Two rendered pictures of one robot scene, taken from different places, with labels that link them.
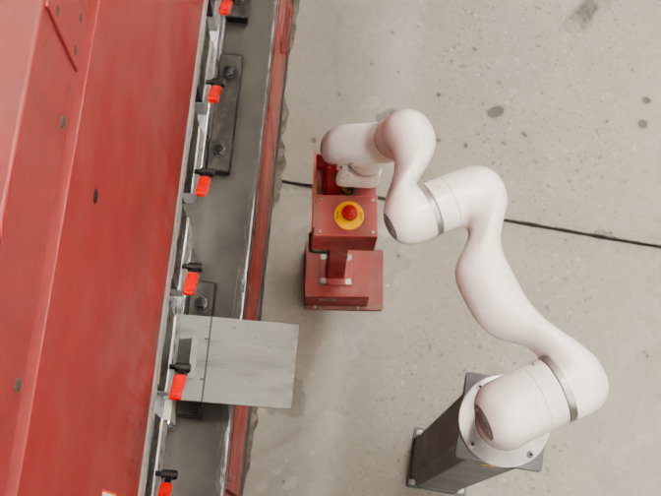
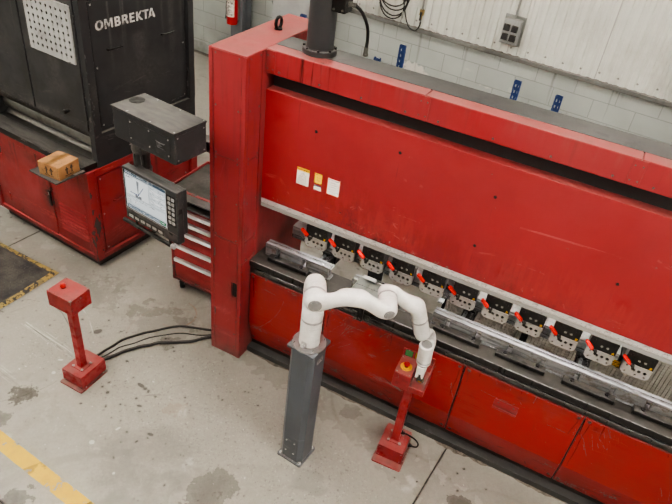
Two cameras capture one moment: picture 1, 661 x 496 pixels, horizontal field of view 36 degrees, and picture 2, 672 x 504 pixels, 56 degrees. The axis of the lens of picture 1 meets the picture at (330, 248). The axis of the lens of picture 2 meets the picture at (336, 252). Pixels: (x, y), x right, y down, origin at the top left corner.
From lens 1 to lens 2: 303 cm
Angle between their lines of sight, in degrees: 62
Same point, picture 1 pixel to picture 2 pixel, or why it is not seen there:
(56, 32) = (418, 103)
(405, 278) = (382, 475)
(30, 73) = (408, 90)
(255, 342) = not seen: hidden behind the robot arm
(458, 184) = (391, 297)
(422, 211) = (386, 287)
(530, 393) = (318, 280)
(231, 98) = (461, 336)
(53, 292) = (378, 126)
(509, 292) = (350, 291)
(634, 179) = not seen: outside the picture
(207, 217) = not seen: hidden behind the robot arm
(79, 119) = (412, 135)
